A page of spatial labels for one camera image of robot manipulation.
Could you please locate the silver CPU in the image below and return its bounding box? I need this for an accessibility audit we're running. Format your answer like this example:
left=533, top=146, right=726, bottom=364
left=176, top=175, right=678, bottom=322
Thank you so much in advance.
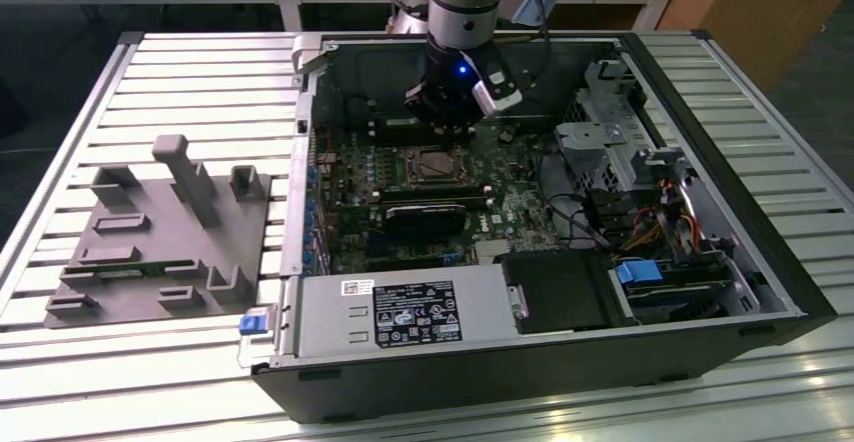
left=414, top=154, right=455, bottom=178

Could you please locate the metal socket cover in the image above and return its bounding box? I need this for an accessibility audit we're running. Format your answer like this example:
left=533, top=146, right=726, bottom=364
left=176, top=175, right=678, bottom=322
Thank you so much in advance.
left=403, top=149, right=468, bottom=184

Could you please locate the CPU socket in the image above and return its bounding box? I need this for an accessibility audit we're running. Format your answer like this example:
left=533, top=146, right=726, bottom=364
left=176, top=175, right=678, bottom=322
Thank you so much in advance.
left=398, top=146, right=474, bottom=187

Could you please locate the black RAM slot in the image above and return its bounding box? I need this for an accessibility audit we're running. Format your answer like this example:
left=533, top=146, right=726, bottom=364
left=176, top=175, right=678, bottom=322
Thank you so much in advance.
left=380, top=193, right=486, bottom=208
left=378, top=185, right=487, bottom=199

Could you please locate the metal drive cage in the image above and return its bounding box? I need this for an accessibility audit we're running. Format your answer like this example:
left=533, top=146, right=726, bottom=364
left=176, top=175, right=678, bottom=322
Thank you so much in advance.
left=553, top=59, right=689, bottom=196

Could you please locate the green motherboard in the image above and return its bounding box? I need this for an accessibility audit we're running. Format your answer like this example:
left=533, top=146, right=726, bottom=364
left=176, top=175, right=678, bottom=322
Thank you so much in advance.
left=310, top=121, right=569, bottom=276

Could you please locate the graphics card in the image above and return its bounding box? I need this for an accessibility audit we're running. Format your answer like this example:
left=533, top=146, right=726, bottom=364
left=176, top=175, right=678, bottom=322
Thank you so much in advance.
left=380, top=200, right=468, bottom=244

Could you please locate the silver chipset heatsink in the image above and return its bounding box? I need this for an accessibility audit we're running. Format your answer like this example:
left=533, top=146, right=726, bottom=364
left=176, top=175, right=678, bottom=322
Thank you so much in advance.
left=474, top=239, right=504, bottom=265

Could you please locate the black bay shroud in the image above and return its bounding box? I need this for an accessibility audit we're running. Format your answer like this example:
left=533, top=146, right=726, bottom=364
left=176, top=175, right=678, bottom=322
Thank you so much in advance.
left=496, top=249, right=633, bottom=336

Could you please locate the blue disk carrier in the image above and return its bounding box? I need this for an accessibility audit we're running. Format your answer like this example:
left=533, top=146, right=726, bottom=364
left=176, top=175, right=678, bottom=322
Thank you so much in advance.
left=613, top=256, right=666, bottom=286

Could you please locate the grey power supply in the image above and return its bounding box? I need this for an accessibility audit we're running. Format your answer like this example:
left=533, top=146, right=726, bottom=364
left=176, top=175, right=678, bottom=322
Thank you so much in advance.
left=292, top=261, right=528, bottom=356

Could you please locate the wooden cabinet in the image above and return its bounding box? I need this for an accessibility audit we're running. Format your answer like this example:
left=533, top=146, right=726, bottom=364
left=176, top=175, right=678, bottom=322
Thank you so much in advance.
left=657, top=0, right=854, bottom=91

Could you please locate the disk bay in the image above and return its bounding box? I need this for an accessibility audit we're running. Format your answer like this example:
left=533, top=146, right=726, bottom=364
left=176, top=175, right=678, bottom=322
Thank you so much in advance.
left=607, top=261, right=766, bottom=327

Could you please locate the grey parts rack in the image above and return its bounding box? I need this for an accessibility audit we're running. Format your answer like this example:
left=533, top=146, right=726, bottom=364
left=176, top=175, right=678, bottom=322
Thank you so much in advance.
left=40, top=134, right=275, bottom=331

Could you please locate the black PC case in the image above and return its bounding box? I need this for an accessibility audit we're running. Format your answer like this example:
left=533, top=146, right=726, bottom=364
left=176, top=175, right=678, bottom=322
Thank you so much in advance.
left=236, top=29, right=839, bottom=426

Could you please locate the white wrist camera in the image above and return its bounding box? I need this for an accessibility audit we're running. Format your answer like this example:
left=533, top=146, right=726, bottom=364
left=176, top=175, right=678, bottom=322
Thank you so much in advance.
left=470, top=59, right=523, bottom=113

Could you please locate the black wire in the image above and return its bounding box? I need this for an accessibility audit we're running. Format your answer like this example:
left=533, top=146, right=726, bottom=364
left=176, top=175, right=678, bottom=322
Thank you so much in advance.
left=543, top=194, right=615, bottom=253

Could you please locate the yellow orange wire bundle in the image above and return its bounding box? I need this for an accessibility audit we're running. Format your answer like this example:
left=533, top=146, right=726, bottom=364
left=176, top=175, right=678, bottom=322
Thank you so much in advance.
left=626, top=176, right=709, bottom=263

